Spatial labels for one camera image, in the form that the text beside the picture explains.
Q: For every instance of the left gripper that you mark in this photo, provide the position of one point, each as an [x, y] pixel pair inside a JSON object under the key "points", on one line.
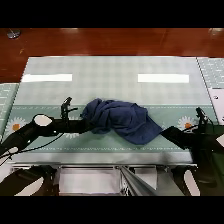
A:
{"points": [[80, 126]]}

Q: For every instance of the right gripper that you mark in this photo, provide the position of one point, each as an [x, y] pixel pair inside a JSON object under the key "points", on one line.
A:
{"points": [[178, 136]]}

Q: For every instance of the dark blue shirt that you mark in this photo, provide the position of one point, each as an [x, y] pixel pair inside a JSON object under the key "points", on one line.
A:
{"points": [[123, 120]]}

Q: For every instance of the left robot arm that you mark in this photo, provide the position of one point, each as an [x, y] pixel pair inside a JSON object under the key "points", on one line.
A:
{"points": [[30, 131]]}

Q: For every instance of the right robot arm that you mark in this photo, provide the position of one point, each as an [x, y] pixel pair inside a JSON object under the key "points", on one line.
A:
{"points": [[206, 150]]}

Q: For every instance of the dark green garment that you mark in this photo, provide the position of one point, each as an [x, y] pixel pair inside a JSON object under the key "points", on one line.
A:
{"points": [[215, 128]]}

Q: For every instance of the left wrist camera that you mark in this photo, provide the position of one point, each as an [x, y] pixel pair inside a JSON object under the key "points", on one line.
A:
{"points": [[66, 108]]}

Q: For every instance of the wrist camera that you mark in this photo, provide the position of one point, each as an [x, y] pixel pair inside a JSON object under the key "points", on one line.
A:
{"points": [[200, 115], [66, 108]]}

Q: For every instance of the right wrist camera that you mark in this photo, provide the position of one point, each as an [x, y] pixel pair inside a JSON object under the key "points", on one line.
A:
{"points": [[200, 115]]}

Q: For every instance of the silver frame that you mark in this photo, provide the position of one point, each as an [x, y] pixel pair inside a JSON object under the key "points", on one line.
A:
{"points": [[137, 186]]}

